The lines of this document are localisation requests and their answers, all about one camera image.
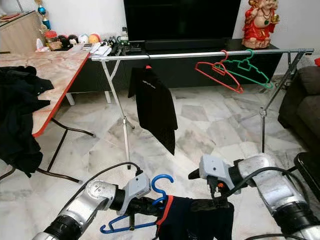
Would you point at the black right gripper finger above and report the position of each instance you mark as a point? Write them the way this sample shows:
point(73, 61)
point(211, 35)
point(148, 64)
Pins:
point(195, 174)
point(210, 204)

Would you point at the black logo T-shirt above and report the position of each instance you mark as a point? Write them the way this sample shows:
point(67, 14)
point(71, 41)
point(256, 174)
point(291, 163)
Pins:
point(197, 225)

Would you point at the blue plastic hanger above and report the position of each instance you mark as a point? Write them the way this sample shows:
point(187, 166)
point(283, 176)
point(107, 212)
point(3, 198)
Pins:
point(164, 175)

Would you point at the red plastic hanger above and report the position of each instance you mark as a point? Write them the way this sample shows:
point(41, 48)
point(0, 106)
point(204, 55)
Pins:
point(240, 90)

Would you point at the green plastic hanger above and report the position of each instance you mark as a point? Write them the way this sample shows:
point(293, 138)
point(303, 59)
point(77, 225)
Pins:
point(270, 85)

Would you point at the black shirt red collar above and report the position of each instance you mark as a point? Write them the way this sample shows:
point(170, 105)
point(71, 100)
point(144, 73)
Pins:
point(155, 110)

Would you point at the black folding chair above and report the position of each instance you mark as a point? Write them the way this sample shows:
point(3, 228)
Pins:
point(309, 172)

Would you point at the black TV cabinet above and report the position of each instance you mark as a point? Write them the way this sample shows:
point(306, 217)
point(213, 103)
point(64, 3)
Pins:
point(185, 72)

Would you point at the dark grey sofa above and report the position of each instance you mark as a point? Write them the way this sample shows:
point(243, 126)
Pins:
point(300, 105)

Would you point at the black hoodie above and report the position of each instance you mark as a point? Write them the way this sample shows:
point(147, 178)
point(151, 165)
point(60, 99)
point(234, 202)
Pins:
point(20, 120)

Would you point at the silver clothes rack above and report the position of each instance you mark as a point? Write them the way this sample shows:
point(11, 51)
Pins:
point(185, 54)

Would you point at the black soundbar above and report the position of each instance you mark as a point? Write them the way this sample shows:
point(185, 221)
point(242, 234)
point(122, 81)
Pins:
point(185, 44)

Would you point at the black television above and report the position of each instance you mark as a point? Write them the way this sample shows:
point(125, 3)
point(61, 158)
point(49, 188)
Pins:
point(182, 20)

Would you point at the marble pattern folding table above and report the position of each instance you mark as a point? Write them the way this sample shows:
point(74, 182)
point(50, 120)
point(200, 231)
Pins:
point(70, 70)

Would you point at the green mug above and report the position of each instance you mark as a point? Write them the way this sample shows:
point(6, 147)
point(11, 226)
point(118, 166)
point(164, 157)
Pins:
point(122, 36)

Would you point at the white paper stack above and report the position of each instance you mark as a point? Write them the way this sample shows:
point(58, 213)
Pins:
point(101, 49)

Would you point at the red blanket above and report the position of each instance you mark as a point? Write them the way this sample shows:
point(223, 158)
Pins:
point(317, 61)

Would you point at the red Buddha statue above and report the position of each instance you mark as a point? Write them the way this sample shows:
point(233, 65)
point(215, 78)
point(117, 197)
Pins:
point(260, 25)

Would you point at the white blue ball toy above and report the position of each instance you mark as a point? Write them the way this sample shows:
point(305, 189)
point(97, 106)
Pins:
point(83, 38)

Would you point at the wooden sideboard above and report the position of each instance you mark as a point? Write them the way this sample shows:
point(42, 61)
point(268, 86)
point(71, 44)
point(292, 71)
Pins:
point(20, 32)

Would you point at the black red ball toy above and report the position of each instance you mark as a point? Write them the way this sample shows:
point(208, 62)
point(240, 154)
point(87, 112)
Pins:
point(67, 39)

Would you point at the tissue pack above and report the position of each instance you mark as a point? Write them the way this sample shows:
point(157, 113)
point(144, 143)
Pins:
point(40, 45)

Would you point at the red lidded jar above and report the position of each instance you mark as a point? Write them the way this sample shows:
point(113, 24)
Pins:
point(51, 40)

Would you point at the gold blue trophy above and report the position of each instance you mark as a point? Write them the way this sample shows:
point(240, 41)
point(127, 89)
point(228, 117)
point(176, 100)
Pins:
point(44, 14)

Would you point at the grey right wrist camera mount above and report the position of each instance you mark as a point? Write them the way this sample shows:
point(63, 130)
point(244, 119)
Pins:
point(217, 167)

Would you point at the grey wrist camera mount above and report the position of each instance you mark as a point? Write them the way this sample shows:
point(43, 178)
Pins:
point(217, 167)
point(137, 186)

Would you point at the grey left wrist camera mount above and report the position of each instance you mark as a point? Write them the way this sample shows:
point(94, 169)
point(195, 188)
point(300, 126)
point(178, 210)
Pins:
point(137, 186)

